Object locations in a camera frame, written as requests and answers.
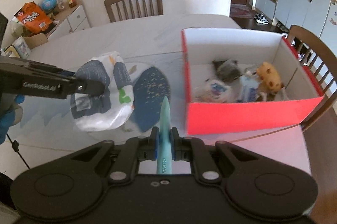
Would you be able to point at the brown wooden chair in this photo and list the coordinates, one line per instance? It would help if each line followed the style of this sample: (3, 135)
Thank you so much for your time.
(120, 10)

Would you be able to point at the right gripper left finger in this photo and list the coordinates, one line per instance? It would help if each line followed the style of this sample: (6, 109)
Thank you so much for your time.
(126, 158)

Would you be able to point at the blue globe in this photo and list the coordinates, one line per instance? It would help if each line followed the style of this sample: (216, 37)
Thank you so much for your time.
(48, 5)

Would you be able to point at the orange snack bag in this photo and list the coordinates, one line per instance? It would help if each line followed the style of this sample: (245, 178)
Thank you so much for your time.
(34, 18)

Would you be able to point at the cardboard box on cabinet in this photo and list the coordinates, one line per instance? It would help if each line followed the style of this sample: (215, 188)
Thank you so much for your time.
(35, 40)

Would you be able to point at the teal toothbrush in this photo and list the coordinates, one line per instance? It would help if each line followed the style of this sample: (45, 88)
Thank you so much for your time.
(164, 160)

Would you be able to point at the red cardboard box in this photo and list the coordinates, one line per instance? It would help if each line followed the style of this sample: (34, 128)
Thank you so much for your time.
(250, 48)

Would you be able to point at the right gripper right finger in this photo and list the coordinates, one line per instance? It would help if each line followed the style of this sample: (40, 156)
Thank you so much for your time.
(197, 154)

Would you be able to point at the white side cabinet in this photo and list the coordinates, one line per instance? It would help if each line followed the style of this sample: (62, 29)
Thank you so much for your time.
(69, 21)

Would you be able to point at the black snack packet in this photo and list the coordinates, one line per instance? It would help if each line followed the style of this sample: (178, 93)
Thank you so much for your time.
(227, 71)

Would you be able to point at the white grey wipes pack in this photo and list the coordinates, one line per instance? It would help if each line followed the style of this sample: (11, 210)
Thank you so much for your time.
(112, 104)

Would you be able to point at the orange pig toy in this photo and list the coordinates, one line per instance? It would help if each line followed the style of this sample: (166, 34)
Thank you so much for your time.
(270, 80)

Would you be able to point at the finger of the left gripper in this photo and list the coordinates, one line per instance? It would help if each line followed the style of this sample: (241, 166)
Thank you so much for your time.
(89, 87)

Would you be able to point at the left blue gloved hand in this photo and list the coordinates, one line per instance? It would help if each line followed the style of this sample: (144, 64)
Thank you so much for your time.
(11, 117)

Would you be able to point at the blueberry cake packet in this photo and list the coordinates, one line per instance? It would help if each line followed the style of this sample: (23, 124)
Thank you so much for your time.
(214, 91)

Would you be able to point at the white printed mug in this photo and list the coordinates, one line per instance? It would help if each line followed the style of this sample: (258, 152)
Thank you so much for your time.
(22, 48)

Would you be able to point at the blue snack bar packet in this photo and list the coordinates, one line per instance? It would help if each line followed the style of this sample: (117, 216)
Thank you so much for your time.
(248, 89)

